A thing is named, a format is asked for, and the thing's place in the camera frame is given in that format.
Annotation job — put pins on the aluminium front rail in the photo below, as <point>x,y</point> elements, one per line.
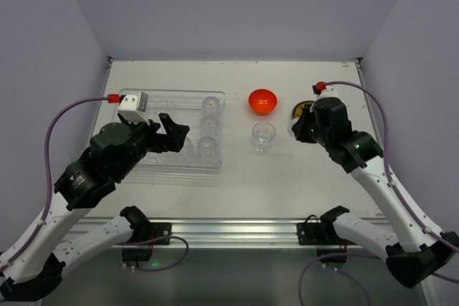
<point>239,233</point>

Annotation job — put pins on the clear glass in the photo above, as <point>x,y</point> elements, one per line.
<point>291,123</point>
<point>263,135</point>
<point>209,125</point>
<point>211,106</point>
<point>208,148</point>
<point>188,152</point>

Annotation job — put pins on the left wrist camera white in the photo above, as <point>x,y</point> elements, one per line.
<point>132,108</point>

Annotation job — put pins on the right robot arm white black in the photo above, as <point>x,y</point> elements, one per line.
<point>416,247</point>

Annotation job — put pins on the clear plastic dish rack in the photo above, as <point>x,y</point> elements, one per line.
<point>184,107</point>

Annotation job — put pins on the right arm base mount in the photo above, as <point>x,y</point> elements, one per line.
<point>320,235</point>

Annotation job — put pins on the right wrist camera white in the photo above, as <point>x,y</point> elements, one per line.
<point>323,93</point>

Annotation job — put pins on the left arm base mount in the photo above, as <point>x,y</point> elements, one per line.
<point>131,255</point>

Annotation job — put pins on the olive yellow plate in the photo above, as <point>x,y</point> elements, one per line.
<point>298,109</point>

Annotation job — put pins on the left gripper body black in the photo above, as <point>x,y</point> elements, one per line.
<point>155,135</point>

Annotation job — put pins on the orange plastic bowl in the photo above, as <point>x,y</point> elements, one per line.
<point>262,101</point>

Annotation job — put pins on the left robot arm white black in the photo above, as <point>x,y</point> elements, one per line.
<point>37,262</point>

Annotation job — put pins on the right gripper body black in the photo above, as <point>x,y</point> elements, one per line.
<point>303,127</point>

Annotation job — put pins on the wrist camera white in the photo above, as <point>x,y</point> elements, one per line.
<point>132,108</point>
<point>323,93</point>

